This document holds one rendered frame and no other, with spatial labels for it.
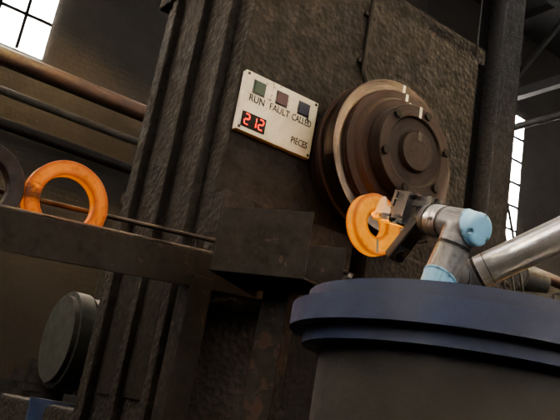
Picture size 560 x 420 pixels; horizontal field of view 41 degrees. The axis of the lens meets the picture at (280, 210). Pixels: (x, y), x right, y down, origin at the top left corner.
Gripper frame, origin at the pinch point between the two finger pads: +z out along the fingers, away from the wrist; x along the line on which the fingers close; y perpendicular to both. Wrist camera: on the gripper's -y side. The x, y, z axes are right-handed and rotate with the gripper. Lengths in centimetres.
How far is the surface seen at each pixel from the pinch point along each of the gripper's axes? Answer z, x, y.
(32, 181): 16, 79, -16
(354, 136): 22.6, -2.9, 21.5
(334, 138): 23.7, 2.5, 18.9
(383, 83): 30, -13, 41
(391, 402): -103, 76, -23
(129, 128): 668, -165, 61
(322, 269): -7.6, 16.2, -16.1
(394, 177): 13.6, -13.6, 13.7
